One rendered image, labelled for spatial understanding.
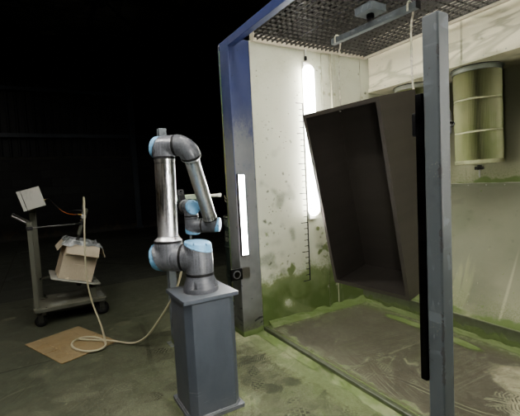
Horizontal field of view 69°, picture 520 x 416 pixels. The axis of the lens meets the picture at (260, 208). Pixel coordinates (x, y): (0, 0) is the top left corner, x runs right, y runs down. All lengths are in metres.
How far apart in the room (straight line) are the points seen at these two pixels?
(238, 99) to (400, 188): 1.39
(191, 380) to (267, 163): 1.68
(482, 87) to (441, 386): 2.42
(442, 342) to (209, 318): 1.18
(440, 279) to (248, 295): 2.06
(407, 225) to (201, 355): 1.35
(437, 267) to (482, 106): 2.22
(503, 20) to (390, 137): 1.29
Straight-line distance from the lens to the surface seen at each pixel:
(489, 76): 3.31
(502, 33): 3.19
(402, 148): 2.32
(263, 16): 2.62
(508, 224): 3.36
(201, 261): 2.02
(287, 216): 3.13
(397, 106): 2.32
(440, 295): 1.19
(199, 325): 2.03
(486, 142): 3.24
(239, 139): 2.92
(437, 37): 1.19
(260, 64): 3.14
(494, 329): 3.11
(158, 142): 2.12
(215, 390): 2.20
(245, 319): 3.08
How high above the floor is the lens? 1.22
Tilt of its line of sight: 4 degrees down
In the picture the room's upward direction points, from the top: 3 degrees counter-clockwise
